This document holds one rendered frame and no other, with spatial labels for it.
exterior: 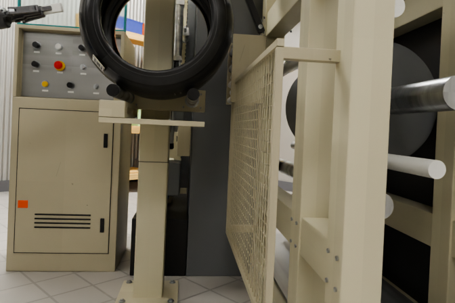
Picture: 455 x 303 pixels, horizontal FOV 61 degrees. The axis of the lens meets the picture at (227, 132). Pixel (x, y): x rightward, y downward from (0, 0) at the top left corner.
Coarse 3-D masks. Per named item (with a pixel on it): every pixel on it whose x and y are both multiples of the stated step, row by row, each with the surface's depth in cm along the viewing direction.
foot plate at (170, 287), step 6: (126, 282) 189; (132, 282) 190; (168, 282) 192; (174, 282) 192; (126, 288) 183; (132, 288) 183; (168, 288) 185; (174, 288) 185; (120, 294) 176; (126, 294) 176; (132, 294) 177; (162, 294) 178; (168, 294) 178; (174, 294) 179; (120, 300) 169; (126, 300) 170; (132, 300) 171; (138, 300) 171; (144, 300) 171; (150, 300) 171; (156, 300) 172; (162, 300) 172; (168, 300) 171; (174, 300) 172
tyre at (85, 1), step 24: (96, 0) 133; (120, 0) 160; (192, 0) 164; (216, 0) 138; (96, 24) 133; (216, 24) 138; (96, 48) 134; (216, 48) 138; (120, 72) 135; (144, 72) 135; (168, 72) 136; (192, 72) 138; (144, 96) 146; (168, 96) 143
